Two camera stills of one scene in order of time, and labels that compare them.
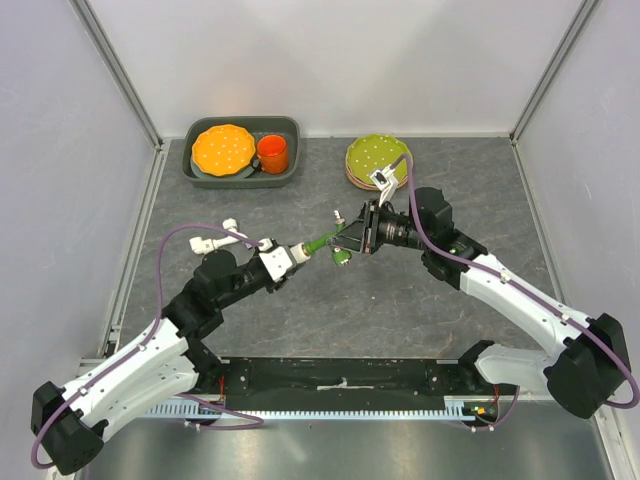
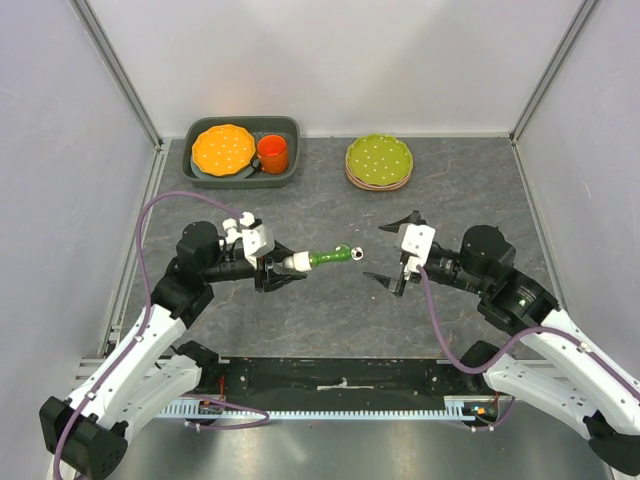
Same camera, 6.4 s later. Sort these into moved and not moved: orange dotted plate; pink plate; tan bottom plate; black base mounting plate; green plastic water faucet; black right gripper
Moved: green plastic water faucet; black right gripper
Not moved: tan bottom plate; orange dotted plate; pink plate; black base mounting plate
